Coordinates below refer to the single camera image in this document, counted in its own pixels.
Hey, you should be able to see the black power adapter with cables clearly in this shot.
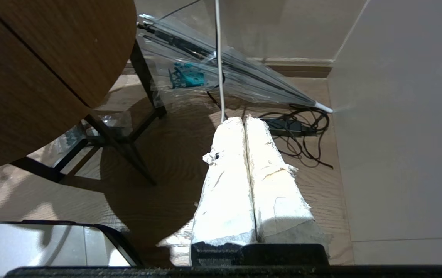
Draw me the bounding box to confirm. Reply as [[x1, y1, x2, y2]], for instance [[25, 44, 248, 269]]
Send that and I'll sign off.
[[259, 104, 334, 170]]

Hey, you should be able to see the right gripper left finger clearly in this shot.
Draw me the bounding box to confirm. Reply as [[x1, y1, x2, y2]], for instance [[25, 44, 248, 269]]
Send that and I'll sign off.
[[189, 117, 257, 267]]

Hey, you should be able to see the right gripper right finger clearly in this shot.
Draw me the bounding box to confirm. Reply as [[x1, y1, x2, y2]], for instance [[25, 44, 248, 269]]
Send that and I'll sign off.
[[245, 115, 330, 266]]

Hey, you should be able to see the white cable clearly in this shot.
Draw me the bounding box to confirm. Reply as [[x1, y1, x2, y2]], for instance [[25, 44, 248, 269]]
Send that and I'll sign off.
[[214, 0, 227, 123]]

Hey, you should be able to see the round wooden table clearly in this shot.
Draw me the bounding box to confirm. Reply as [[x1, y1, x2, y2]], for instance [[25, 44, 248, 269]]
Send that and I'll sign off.
[[0, 0, 167, 186]]

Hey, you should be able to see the transparent folded umbrella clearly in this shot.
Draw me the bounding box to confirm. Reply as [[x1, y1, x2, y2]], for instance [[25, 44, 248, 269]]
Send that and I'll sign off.
[[136, 14, 334, 114]]

